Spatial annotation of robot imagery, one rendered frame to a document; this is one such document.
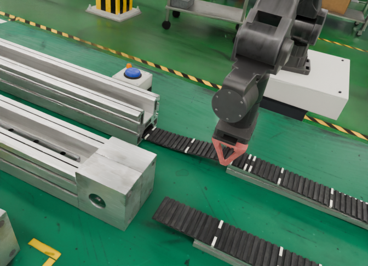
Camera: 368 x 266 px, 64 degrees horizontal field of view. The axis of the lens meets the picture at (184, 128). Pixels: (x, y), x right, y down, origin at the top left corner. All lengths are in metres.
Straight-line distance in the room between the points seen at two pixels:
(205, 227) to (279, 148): 0.33
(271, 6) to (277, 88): 0.46
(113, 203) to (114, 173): 0.05
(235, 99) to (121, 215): 0.25
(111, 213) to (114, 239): 0.04
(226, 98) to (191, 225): 0.21
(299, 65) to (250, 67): 0.50
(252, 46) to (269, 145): 0.33
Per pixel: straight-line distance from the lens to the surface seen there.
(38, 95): 0.78
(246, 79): 0.45
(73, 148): 0.58
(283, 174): 0.64
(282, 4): 0.51
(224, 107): 0.46
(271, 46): 0.48
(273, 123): 0.83
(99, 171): 0.48
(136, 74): 0.78
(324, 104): 0.94
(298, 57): 0.97
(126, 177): 0.47
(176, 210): 0.51
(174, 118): 0.75
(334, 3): 5.27
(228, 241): 0.50
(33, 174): 0.58
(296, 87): 0.92
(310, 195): 0.62
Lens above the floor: 1.22
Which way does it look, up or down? 37 degrees down
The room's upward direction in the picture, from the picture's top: 10 degrees clockwise
